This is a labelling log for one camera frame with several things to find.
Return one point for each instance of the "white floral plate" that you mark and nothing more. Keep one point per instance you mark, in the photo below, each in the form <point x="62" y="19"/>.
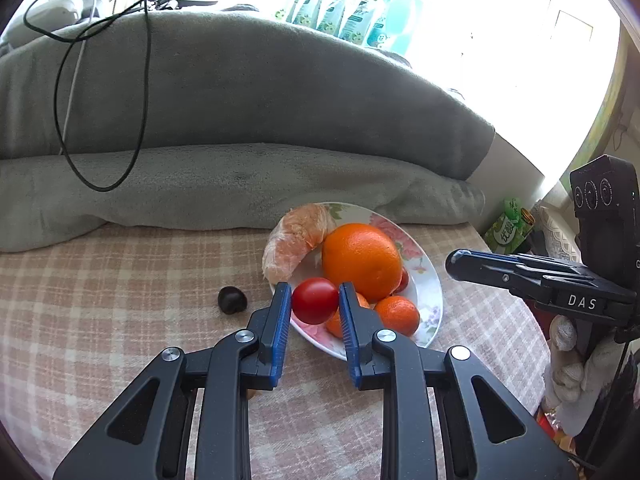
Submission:
<point x="427" y="280"/>

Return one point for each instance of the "red packet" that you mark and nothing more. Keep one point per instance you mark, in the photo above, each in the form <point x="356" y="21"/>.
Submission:
<point x="552" y="427"/>

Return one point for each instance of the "peeled pomelo segment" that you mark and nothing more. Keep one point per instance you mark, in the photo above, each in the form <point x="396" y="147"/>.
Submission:
<point x="290" y="245"/>

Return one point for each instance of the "large red tomato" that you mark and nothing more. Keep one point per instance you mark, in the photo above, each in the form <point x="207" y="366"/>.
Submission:
<point x="402" y="281"/>

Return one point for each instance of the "white appliance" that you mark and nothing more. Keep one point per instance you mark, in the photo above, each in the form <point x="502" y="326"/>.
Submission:
<point x="50" y="7"/>

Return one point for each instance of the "small red tomato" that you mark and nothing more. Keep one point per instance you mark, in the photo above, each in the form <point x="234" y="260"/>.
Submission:
<point x="315" y="300"/>

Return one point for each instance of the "pink plaid bed sheet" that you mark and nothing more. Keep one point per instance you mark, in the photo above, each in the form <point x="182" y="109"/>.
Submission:
<point x="125" y="310"/>

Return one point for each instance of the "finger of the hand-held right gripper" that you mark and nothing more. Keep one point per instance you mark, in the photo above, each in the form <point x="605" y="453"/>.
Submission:
<point x="480" y="267"/>
<point x="550" y="264"/>

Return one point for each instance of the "dark grey blanket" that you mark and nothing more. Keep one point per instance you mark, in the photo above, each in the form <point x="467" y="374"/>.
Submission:
<point x="250" y="85"/>

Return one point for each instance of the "white patterned bag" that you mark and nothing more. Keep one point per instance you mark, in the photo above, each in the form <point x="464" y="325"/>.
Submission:
<point x="557" y="232"/>

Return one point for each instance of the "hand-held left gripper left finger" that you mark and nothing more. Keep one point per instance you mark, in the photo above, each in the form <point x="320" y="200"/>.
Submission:
<point x="282" y="330"/>

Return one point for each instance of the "small orange mandarin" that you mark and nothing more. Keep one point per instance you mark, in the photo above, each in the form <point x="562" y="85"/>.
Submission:
<point x="397" y="315"/>
<point x="362" y="302"/>

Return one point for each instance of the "large orange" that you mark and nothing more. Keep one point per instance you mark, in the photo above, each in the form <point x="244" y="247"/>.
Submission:
<point x="360" y="260"/>

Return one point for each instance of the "person's right hand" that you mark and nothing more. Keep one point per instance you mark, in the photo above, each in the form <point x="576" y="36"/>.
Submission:
<point x="565" y="375"/>

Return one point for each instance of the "dark brown chestnut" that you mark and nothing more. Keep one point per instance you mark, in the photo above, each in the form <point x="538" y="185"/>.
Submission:
<point x="232" y="300"/>

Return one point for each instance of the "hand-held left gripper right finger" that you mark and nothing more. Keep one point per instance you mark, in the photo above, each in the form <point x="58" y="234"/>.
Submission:
<point x="350" y="330"/>

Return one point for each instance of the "green drink carton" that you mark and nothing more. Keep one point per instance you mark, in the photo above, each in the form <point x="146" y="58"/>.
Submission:
<point x="505" y="232"/>

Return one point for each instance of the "light grey fleece blanket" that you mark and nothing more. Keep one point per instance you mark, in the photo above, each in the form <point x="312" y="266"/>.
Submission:
<point x="200" y="195"/>

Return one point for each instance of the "row of green packets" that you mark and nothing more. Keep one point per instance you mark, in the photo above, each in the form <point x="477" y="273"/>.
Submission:
<point x="350" y="15"/>

